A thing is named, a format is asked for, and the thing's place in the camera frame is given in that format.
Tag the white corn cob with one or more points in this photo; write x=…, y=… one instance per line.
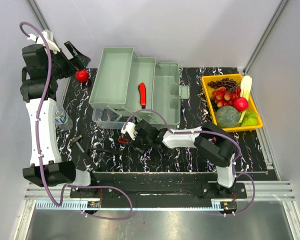
x=246, y=86

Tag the translucent green tool box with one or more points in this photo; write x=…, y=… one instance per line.
x=115, y=96

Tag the black handled tool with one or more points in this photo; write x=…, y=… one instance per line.
x=112, y=152

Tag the dark purple grape bunch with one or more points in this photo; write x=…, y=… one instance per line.
x=228, y=83

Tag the clear water bottle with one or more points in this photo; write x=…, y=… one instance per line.
x=62, y=119

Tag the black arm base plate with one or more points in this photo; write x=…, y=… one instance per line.
x=149, y=193

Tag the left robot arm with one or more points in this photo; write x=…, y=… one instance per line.
x=46, y=165

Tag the aluminium frame post left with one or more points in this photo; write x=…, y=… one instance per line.
x=36, y=11

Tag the aluminium front rail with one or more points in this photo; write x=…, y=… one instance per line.
x=258, y=191

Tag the red utility knife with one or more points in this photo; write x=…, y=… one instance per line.
x=123, y=140
x=142, y=95

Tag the red plastic apple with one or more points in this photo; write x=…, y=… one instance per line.
x=82, y=76

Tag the aluminium frame post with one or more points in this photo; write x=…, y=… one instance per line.
x=36, y=11
x=283, y=4

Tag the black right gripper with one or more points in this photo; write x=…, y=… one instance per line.
x=135, y=143

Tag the green pepper toy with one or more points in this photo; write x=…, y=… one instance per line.
x=249, y=119

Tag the yellow plastic fruit tray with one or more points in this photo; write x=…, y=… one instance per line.
x=213, y=109

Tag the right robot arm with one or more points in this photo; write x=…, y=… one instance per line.
x=211, y=142

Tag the aluminium frame post right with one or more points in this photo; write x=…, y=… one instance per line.
x=283, y=4

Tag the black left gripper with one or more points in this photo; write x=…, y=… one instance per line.
x=81, y=61

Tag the small hammer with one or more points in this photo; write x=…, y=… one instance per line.
x=76, y=140

